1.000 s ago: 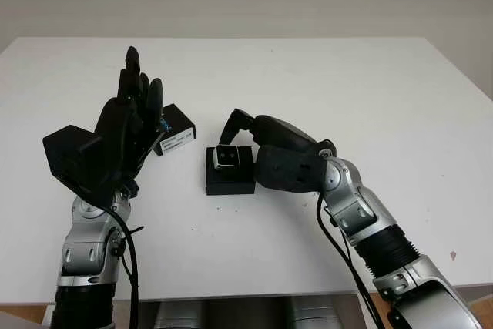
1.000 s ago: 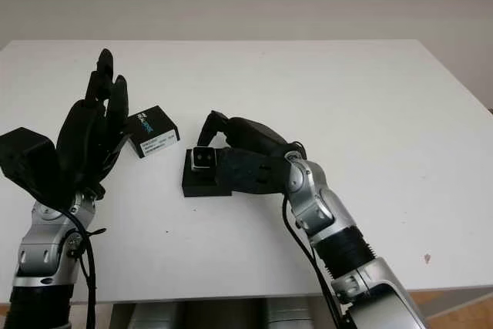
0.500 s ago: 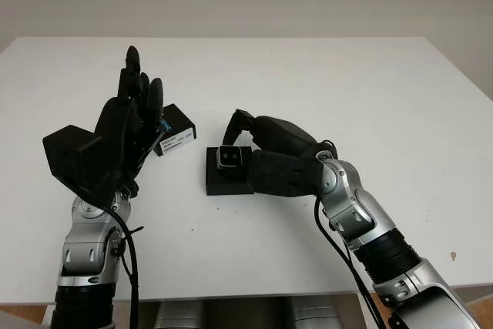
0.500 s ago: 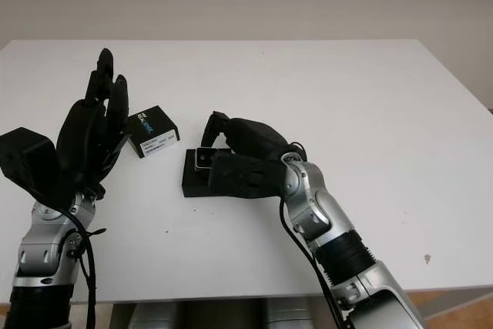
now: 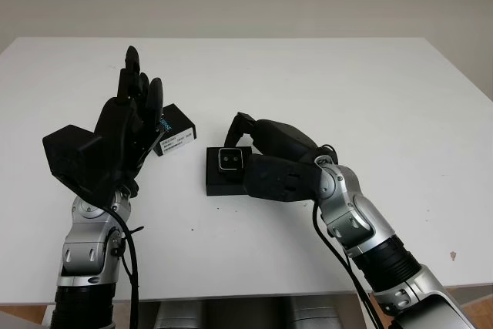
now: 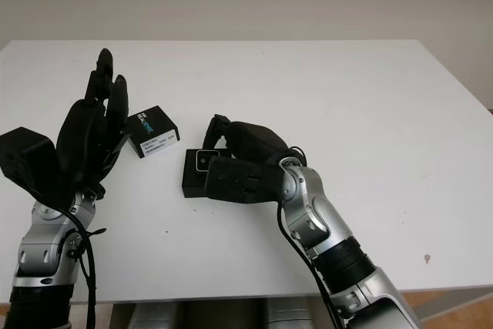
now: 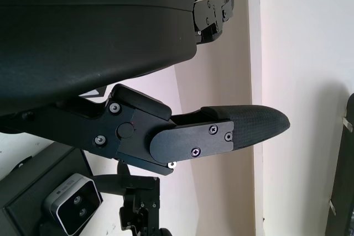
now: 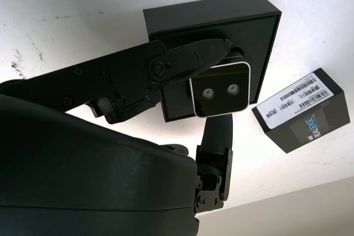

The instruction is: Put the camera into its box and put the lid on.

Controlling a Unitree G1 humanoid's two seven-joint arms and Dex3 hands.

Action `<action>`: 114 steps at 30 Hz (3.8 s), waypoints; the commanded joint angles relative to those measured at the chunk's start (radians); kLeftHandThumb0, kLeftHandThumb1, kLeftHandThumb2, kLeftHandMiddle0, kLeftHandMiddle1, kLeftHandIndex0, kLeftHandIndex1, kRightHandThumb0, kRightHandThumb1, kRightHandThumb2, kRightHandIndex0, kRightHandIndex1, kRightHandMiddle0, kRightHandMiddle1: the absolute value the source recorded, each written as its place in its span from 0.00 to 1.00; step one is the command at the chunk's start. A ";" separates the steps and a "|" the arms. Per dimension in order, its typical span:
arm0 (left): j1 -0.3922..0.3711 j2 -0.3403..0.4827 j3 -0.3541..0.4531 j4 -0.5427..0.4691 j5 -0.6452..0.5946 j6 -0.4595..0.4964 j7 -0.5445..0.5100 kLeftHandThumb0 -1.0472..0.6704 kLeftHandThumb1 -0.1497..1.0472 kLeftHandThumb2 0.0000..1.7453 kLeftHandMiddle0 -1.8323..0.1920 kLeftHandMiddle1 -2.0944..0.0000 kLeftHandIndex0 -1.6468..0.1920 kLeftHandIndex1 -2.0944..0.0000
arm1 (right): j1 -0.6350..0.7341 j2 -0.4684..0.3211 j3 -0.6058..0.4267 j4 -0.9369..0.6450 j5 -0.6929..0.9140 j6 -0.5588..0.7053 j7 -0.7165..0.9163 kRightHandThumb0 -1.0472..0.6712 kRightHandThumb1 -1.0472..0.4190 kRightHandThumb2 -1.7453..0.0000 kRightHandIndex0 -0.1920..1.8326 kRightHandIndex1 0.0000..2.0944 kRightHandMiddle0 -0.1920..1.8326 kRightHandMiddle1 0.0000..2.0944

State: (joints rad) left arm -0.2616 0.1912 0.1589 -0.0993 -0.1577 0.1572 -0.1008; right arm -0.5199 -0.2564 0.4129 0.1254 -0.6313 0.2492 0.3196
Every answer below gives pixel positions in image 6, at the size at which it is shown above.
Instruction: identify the black camera box base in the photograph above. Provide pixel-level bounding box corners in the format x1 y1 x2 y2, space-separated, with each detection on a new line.
179 148 217 200

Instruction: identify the grey robot torso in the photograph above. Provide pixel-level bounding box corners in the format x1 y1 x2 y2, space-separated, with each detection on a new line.
110 297 324 329

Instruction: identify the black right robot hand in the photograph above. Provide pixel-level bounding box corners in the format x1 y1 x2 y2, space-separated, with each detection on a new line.
205 113 290 168

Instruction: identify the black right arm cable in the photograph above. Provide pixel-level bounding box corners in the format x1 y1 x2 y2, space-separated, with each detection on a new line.
276 146 347 329

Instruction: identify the small silver depth camera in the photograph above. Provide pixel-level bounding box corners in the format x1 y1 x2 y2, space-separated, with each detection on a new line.
195 149 221 173

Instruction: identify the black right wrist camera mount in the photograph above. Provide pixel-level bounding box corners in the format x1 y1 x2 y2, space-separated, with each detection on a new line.
203 154 288 206

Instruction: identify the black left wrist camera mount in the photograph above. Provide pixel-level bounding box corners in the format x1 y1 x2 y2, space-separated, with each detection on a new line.
0 126 59 192

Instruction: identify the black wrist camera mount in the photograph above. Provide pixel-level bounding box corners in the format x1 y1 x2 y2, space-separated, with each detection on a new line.
203 154 288 206
0 126 59 192

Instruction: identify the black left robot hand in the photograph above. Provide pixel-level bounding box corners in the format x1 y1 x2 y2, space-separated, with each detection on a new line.
56 48 130 199

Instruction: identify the black box lid blue print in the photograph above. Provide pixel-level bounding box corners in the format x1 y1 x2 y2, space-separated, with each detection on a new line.
126 105 181 159

